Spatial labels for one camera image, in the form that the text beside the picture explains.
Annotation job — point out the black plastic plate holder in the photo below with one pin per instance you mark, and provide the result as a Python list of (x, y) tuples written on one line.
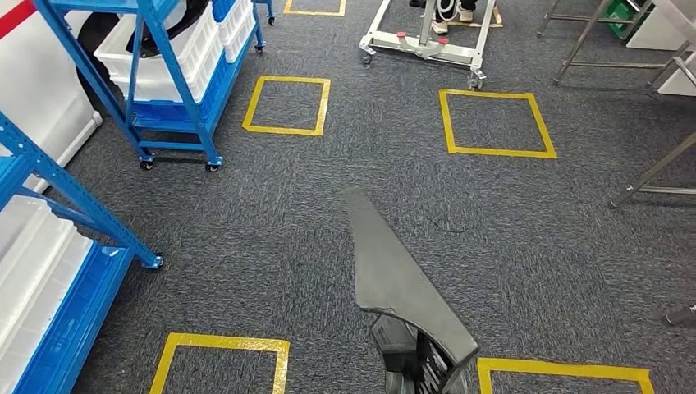
[(391, 272)]

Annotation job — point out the black curved plastic part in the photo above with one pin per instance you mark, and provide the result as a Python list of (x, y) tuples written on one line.
[(187, 19)]

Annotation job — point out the blue metal shelf rack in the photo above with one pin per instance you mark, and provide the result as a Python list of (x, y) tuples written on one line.
[(54, 175)]

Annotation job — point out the blue wheeled cart rack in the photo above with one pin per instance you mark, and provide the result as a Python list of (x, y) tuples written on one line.
[(174, 147)]

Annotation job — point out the yellow floor tape square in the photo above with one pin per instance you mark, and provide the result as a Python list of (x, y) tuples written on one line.
[(228, 343)]

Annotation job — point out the person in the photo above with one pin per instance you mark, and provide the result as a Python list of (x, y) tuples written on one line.
[(440, 26)]

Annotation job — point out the white plastic crate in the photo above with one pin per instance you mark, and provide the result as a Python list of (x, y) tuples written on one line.
[(60, 293), (157, 81), (239, 32), (27, 245)]

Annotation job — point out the blue plastic crate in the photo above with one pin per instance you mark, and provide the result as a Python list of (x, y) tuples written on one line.
[(163, 111), (65, 337)]

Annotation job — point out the steel table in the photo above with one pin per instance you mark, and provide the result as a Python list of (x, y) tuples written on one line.
[(652, 171), (614, 65)]

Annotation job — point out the green plastic crate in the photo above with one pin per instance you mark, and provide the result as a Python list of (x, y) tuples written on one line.
[(625, 13)]

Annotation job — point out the white car red stripe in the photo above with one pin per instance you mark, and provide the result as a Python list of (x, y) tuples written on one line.
[(32, 81)]

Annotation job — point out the white wheeled trolley frame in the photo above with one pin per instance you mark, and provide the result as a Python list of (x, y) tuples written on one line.
[(424, 49)]

